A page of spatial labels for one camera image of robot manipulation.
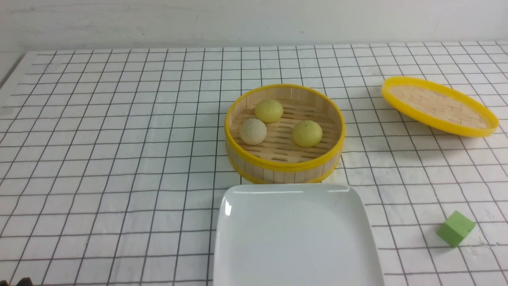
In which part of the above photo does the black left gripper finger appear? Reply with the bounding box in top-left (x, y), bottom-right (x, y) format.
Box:
top-left (16, 278), bottom-right (33, 286)

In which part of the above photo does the pale white steamed bun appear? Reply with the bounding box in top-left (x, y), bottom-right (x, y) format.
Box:
top-left (239, 119), bottom-right (268, 145)

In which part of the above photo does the yellow steamed bun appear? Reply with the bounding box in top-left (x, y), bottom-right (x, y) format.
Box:
top-left (292, 120), bottom-right (323, 148)
top-left (254, 99), bottom-right (283, 123)

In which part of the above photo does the white square ceramic plate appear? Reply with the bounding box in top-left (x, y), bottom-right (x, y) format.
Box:
top-left (213, 183), bottom-right (385, 286)

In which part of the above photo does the white black grid tablecloth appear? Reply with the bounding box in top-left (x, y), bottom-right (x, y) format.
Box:
top-left (0, 41), bottom-right (508, 286)

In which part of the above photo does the yellow rimmed bamboo steamer basket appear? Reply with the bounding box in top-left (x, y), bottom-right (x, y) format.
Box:
top-left (224, 84), bottom-right (345, 184)

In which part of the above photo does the green foam cube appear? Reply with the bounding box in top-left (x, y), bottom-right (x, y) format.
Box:
top-left (437, 211), bottom-right (475, 248)

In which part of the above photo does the yellow rimmed bamboo steamer lid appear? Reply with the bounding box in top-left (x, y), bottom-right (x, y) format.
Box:
top-left (381, 76), bottom-right (499, 137)

